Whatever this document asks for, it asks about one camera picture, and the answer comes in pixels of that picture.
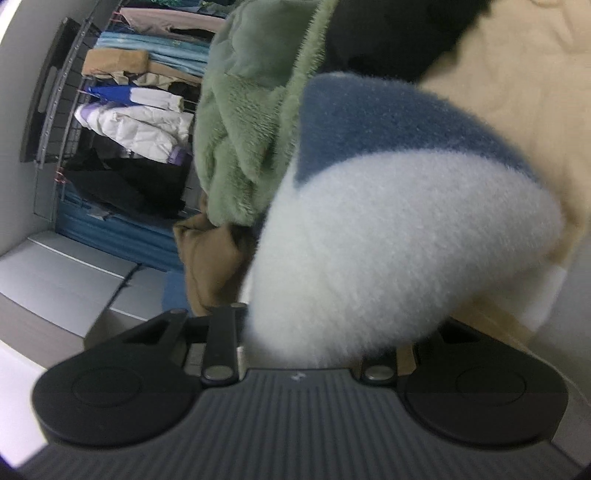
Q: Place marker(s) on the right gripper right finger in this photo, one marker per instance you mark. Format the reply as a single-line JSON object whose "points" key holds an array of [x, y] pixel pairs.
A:
{"points": [[380, 369]]}

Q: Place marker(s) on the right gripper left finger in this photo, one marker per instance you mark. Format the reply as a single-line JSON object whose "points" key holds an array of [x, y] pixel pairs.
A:
{"points": [[219, 366]]}

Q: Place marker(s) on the white striped fleece sweater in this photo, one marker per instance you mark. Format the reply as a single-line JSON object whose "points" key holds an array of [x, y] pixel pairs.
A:
{"points": [[397, 208]]}

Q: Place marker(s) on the metal clothes rack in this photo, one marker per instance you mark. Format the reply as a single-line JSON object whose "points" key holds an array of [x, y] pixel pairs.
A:
{"points": [[49, 136]]}

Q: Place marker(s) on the blue padded board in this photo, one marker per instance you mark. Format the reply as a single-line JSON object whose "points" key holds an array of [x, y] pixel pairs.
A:
{"points": [[174, 292]]}

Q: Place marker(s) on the brown hoodie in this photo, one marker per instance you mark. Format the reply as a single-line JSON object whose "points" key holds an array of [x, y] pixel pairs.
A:
{"points": [[215, 259]]}

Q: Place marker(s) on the blue curtain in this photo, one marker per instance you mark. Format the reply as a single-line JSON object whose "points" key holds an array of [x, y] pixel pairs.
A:
{"points": [[150, 244]]}

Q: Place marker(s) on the black hanging jacket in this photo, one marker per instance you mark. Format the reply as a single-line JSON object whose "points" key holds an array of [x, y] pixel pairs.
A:
{"points": [[135, 187]]}

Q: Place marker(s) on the white puffer jacket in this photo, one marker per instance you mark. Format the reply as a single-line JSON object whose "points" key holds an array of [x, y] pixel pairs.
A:
{"points": [[149, 122]]}

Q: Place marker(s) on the light blue hanging garment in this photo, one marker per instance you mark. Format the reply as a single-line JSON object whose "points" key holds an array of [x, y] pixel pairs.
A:
{"points": [[190, 58]]}

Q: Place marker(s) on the green fleece garment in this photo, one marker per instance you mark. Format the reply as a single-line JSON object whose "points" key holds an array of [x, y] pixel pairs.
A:
{"points": [[247, 116]]}

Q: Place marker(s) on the tan hanging coat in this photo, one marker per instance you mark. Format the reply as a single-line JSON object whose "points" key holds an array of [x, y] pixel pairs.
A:
{"points": [[133, 67]]}

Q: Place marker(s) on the patchwork colour quilt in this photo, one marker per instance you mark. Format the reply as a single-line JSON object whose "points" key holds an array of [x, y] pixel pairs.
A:
{"points": [[525, 69]]}

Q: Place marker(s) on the pink hanging trousers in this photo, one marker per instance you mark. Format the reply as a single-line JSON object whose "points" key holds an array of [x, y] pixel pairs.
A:
{"points": [[145, 20]]}

